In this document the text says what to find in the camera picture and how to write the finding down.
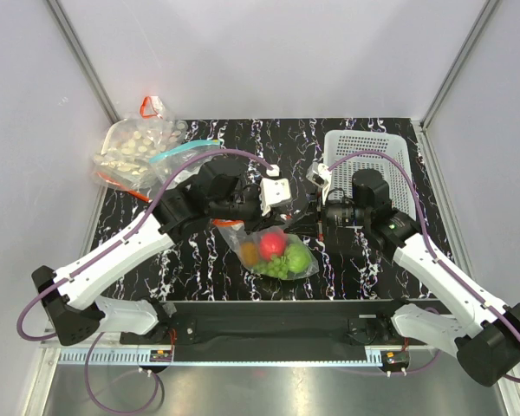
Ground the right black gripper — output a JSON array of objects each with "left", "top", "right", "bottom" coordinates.
[{"left": 283, "top": 186, "right": 370, "bottom": 242}]

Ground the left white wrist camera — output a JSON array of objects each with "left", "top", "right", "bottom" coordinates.
[{"left": 260, "top": 178, "right": 292, "bottom": 217}]

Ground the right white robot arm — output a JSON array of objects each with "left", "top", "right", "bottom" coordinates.
[{"left": 307, "top": 163, "right": 520, "bottom": 387}]

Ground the left aluminium frame post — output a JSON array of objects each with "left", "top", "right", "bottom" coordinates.
[{"left": 43, "top": 0, "right": 120, "bottom": 124}]

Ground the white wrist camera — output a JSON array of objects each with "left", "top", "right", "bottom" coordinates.
[
  {"left": 260, "top": 178, "right": 292, "bottom": 217},
  {"left": 306, "top": 162, "right": 332, "bottom": 204}
]

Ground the aluminium frame post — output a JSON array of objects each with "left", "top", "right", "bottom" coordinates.
[
  {"left": 419, "top": 0, "right": 502, "bottom": 132},
  {"left": 43, "top": 0, "right": 120, "bottom": 124}
]

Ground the clear bag teal zipper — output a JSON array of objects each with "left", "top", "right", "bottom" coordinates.
[{"left": 149, "top": 140, "right": 221, "bottom": 189}]

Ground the clear bag orange zipper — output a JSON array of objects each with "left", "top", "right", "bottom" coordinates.
[{"left": 212, "top": 219, "right": 319, "bottom": 281}]

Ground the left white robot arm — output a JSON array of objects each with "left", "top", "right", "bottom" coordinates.
[{"left": 31, "top": 157, "right": 292, "bottom": 346}]

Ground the red apple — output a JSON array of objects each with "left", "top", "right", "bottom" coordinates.
[{"left": 258, "top": 231, "right": 286, "bottom": 261}]

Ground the white slotted cable duct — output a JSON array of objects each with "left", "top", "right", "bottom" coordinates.
[{"left": 58, "top": 348, "right": 383, "bottom": 367}]

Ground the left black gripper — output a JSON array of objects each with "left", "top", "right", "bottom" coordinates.
[{"left": 209, "top": 179, "right": 287, "bottom": 236}]

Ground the front aluminium rail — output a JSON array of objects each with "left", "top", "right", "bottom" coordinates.
[{"left": 38, "top": 314, "right": 512, "bottom": 350}]

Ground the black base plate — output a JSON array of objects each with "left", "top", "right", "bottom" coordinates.
[{"left": 120, "top": 301, "right": 405, "bottom": 365}]

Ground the small bag orange zipper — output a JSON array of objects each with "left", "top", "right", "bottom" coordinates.
[{"left": 139, "top": 95, "right": 175, "bottom": 121}]

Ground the brown kiwi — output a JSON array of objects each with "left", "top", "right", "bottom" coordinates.
[{"left": 239, "top": 241, "right": 261, "bottom": 267}]

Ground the right aluminium frame post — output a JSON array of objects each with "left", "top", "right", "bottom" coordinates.
[{"left": 419, "top": 0, "right": 502, "bottom": 132}]

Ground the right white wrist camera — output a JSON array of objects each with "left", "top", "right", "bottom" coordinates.
[{"left": 306, "top": 162, "right": 332, "bottom": 204}]

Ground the white plastic basket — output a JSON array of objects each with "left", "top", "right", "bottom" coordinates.
[{"left": 323, "top": 130, "right": 417, "bottom": 219}]

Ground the bag of round biscuits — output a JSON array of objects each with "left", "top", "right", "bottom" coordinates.
[{"left": 92, "top": 118, "right": 188, "bottom": 202}]

